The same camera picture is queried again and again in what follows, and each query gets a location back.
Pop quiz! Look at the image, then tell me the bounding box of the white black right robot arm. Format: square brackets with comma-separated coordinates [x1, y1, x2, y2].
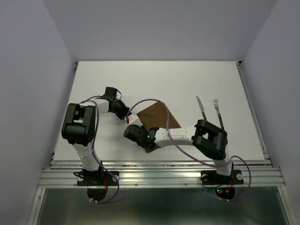
[123, 120, 233, 183]

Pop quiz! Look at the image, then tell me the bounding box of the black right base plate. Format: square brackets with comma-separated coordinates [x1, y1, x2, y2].
[201, 170, 244, 186]

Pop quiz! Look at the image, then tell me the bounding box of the aluminium rail frame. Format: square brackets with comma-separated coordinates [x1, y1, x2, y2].
[29, 61, 298, 225]

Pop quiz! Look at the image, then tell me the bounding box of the silver fork dark handle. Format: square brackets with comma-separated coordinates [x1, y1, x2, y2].
[213, 98, 225, 130]

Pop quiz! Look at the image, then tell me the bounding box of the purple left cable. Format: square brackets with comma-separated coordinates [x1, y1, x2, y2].
[79, 95, 120, 204]

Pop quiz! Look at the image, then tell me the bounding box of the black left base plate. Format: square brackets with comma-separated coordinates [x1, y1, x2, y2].
[74, 171, 117, 187]

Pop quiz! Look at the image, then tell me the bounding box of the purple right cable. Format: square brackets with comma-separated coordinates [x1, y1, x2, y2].
[127, 98, 252, 203]

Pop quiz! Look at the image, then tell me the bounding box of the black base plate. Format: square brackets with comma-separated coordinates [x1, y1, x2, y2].
[201, 170, 244, 186]
[74, 171, 117, 187]

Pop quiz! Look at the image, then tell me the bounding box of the silver knife dark handle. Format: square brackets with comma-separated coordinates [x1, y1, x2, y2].
[196, 96, 207, 121]

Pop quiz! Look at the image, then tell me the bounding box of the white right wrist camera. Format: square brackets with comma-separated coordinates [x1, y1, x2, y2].
[126, 113, 143, 127]

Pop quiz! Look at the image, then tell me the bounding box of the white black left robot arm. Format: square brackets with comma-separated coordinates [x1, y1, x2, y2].
[61, 87, 129, 186]

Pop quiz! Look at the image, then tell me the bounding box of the purple cable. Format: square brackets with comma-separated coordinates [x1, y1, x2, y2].
[79, 95, 120, 204]
[127, 98, 252, 203]

